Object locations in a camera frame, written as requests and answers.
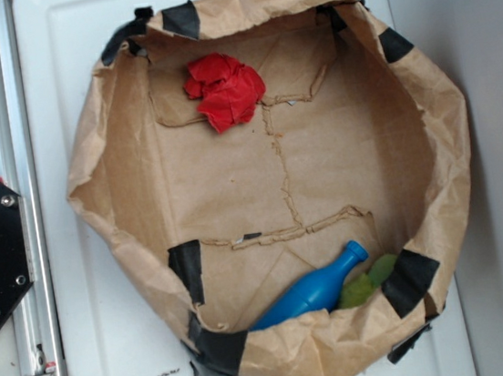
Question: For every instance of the red paper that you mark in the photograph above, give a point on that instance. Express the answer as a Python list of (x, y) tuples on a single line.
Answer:
[(229, 90)]

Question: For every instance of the brown paper bag bin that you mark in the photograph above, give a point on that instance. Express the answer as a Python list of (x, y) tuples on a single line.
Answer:
[(359, 136)]

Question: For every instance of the blue plastic bottle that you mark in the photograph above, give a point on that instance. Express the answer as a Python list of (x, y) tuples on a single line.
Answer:
[(317, 290)]

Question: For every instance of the green leaf toy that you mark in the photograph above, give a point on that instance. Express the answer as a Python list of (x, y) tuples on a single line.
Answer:
[(357, 291)]

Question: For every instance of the aluminium frame rail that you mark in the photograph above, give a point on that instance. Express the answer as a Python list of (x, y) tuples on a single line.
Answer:
[(35, 321)]

